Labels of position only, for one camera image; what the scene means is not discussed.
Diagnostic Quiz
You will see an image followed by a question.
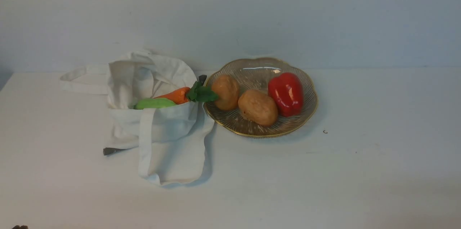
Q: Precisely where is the green toy vegetable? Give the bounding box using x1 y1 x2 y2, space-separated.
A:
134 98 177 110

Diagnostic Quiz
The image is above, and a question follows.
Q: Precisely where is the white cloth tote bag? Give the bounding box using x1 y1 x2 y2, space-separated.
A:
60 51 215 186

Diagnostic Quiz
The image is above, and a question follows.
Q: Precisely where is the left brown potato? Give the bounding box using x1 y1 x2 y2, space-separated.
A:
211 75 240 111

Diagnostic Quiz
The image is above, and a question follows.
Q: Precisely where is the brown potato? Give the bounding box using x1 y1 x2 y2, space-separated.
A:
238 89 278 127
211 75 240 111

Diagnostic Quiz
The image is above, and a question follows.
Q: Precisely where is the right brown potato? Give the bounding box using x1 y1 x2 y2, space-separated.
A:
238 89 278 127

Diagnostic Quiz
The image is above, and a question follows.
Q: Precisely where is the orange toy carrot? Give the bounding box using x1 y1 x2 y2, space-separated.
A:
156 81 219 105

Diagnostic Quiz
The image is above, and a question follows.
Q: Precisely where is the glass plate with gold rim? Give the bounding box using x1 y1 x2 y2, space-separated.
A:
204 57 318 138

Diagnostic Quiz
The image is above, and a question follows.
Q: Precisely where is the red bell pepper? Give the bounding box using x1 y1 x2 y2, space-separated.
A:
268 72 304 117

